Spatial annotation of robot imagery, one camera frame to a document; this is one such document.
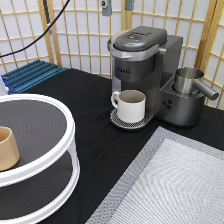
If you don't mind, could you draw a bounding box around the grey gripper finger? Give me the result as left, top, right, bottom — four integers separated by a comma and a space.
125, 0, 134, 10
101, 0, 112, 16

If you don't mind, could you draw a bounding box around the grey coffee machine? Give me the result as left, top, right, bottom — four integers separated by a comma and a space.
107, 26, 204, 130

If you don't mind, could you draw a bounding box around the wooden shoji screen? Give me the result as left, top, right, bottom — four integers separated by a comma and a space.
0, 0, 224, 110

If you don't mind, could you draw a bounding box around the steel milk frother cup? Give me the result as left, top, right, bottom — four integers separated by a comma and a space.
173, 67, 219, 101

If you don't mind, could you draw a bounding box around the white ceramic mug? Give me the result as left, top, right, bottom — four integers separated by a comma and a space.
111, 90, 146, 123

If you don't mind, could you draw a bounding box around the blue ribbed tray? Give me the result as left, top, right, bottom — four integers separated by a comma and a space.
2, 60, 66, 94

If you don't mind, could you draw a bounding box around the white two-tier round shelf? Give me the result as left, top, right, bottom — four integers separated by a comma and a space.
0, 94, 80, 224

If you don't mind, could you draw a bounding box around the tan wooden cup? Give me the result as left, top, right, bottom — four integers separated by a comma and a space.
0, 126, 20, 171

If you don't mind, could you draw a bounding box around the grey woven placemat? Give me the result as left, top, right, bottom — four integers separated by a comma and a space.
85, 127, 224, 224

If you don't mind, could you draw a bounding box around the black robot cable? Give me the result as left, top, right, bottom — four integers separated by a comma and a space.
0, 0, 72, 60

